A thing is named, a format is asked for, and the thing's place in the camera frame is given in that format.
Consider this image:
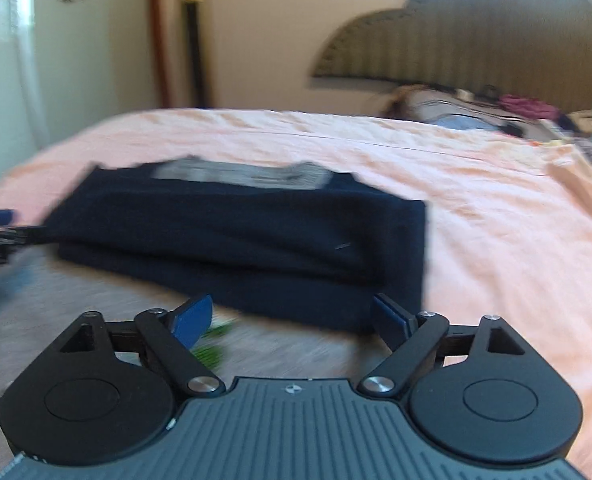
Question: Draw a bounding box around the padded olive headboard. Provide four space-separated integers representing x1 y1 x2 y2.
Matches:
310 0 592 116

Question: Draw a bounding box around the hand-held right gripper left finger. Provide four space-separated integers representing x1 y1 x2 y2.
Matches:
58 294 227 401

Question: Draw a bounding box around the navy garment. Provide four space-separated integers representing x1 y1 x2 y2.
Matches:
46 157 429 333

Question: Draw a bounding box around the beige cloth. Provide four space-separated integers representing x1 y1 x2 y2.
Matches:
546 145 592 223

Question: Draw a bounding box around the wooden door frame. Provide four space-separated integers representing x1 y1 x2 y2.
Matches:
146 0 173 108

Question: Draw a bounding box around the gold tower air conditioner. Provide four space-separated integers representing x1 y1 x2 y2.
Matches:
176 0 212 108

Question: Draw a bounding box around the pink bed sheet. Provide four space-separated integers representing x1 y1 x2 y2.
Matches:
0 107 592 441

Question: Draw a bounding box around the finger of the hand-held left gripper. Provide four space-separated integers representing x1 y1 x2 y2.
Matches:
0 207 49 267

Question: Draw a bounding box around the pile of assorted clothes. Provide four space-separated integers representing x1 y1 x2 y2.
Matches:
383 82 592 176

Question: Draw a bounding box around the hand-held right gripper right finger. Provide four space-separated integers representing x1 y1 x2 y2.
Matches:
358 294 527 398

